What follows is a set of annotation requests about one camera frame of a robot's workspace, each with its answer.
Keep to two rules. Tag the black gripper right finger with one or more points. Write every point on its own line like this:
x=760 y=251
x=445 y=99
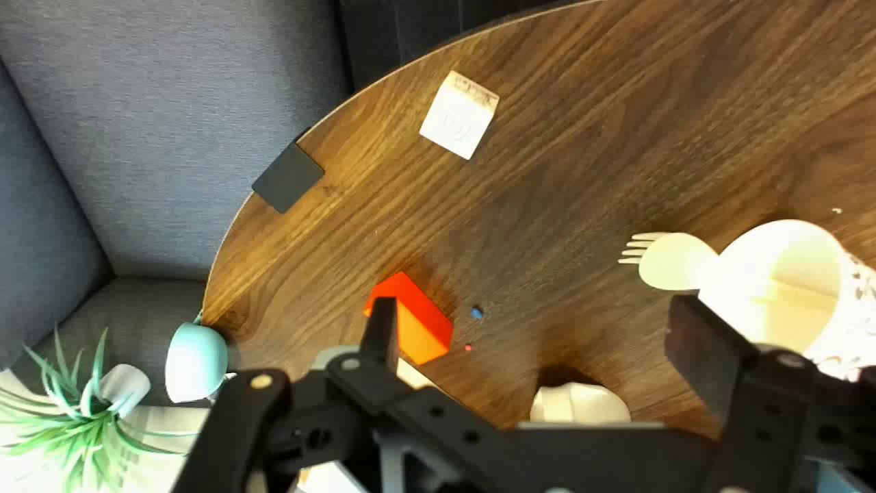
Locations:
x=707 y=343

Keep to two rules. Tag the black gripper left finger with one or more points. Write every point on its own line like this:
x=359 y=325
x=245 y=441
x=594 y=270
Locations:
x=384 y=337

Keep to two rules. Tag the cream disposable fork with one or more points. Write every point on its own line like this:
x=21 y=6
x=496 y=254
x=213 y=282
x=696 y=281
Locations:
x=640 y=247

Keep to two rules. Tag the patterned white paper cup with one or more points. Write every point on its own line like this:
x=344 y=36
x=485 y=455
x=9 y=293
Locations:
x=785 y=275

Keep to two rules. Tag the red orange block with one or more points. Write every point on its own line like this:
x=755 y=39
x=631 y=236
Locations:
x=422 y=319

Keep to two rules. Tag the white mug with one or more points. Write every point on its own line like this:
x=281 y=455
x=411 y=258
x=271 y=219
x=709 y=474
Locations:
x=578 y=404

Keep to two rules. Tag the light teal scoop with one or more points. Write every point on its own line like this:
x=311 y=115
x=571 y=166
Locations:
x=195 y=362

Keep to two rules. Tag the small pale wooden cube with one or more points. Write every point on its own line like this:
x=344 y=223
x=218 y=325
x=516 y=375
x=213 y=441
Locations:
x=459 y=115

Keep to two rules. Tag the dark grey fabric sofa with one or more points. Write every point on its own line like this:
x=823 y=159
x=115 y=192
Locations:
x=182 y=110

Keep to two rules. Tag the green spiky plant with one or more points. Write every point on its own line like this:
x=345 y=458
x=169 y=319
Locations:
x=69 y=415

